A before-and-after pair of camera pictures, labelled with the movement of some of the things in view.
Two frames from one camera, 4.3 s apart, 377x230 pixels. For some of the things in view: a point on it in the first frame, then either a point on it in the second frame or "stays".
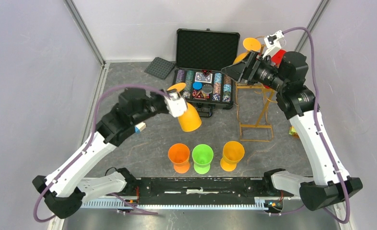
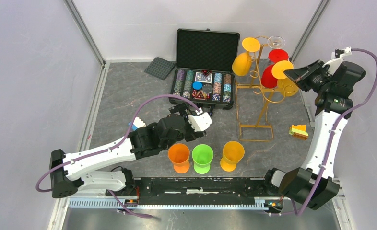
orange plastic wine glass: x=179 y=154 stays
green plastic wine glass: x=202 y=155 stays
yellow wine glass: x=233 y=152 stays
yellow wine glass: x=249 y=44 stays
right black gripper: x=254 y=60 to x=304 y=74
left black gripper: x=162 y=98 to x=183 y=110
